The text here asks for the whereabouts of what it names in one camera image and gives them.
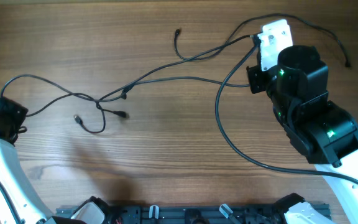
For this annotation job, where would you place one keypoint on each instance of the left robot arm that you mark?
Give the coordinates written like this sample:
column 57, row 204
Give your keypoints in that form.
column 19, row 202

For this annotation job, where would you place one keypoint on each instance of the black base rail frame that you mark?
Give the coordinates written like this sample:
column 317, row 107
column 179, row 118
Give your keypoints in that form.
column 248, row 214

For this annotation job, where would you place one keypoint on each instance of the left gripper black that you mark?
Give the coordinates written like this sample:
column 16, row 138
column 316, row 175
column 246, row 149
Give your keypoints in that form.
column 22, row 111

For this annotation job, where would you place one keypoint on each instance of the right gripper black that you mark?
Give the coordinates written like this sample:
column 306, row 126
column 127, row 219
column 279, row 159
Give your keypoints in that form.
column 255, row 82

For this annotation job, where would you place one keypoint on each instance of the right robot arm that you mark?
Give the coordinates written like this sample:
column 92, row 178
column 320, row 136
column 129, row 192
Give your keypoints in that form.
column 318, row 129

